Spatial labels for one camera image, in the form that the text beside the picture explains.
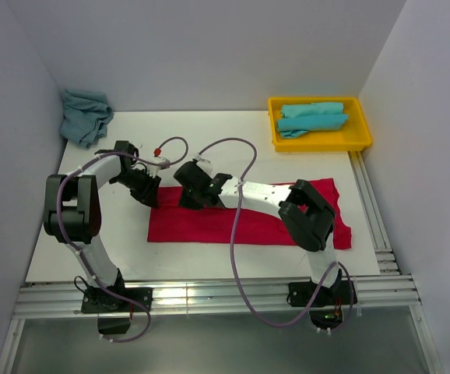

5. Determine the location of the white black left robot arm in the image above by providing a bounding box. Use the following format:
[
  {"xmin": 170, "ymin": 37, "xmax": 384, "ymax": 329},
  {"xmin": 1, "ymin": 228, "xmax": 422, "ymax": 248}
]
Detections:
[{"xmin": 43, "ymin": 141, "xmax": 168, "ymax": 311}]

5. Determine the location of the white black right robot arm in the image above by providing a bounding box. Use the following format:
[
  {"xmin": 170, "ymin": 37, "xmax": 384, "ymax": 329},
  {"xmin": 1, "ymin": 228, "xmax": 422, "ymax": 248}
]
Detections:
[{"xmin": 174, "ymin": 161, "xmax": 342, "ymax": 304}]

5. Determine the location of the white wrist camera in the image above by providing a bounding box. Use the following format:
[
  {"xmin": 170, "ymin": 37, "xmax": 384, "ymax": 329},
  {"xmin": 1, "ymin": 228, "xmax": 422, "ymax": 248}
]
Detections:
[
  {"xmin": 192, "ymin": 155, "xmax": 213, "ymax": 175},
  {"xmin": 148, "ymin": 147, "xmax": 171, "ymax": 173}
]

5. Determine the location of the crumpled grey-blue t-shirt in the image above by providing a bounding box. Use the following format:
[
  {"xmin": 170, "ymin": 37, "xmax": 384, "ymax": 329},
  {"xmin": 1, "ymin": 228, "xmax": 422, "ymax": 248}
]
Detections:
[{"xmin": 59, "ymin": 89, "xmax": 114, "ymax": 149}]

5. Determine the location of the yellow plastic bin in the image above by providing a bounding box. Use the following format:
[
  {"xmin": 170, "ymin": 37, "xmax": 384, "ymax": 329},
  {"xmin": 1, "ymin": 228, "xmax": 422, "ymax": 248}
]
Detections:
[{"xmin": 268, "ymin": 97, "xmax": 373, "ymax": 152}]

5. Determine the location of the red t-shirt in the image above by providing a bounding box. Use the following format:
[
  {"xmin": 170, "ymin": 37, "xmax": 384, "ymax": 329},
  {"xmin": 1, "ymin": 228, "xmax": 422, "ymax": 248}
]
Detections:
[{"xmin": 147, "ymin": 178, "xmax": 352, "ymax": 250}]

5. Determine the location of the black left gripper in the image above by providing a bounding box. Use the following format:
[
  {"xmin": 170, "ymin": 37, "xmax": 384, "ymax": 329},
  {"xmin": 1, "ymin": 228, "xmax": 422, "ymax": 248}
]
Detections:
[{"xmin": 113, "ymin": 168, "xmax": 162, "ymax": 209}]

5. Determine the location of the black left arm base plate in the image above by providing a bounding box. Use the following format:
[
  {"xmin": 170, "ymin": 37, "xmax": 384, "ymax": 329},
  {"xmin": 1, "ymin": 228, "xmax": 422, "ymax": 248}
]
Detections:
[{"xmin": 81, "ymin": 288, "xmax": 153, "ymax": 314}]

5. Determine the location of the aluminium mounting rail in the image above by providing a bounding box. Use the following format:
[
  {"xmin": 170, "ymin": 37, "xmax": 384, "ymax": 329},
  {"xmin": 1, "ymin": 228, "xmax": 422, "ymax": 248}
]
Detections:
[{"xmin": 12, "ymin": 275, "xmax": 421, "ymax": 319}]

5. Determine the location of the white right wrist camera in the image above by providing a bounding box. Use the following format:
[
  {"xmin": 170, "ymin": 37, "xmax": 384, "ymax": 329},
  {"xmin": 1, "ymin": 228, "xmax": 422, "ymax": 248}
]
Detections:
[{"xmin": 192, "ymin": 155, "xmax": 213, "ymax": 175}]

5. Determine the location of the rolled teal t-shirt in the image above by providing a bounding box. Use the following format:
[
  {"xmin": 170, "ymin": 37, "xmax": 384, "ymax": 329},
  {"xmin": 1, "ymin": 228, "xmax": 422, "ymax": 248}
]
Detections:
[
  {"xmin": 276, "ymin": 114, "xmax": 349, "ymax": 139},
  {"xmin": 280, "ymin": 102, "xmax": 344, "ymax": 118}
]

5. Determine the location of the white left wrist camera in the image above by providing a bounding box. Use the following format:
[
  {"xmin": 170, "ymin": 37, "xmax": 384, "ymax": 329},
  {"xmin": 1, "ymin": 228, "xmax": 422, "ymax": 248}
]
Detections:
[{"xmin": 148, "ymin": 147, "xmax": 171, "ymax": 173}]

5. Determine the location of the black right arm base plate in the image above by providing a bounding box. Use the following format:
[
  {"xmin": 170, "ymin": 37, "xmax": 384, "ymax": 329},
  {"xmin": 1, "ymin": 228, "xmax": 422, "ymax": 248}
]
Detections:
[{"xmin": 287, "ymin": 280, "xmax": 358, "ymax": 308}]

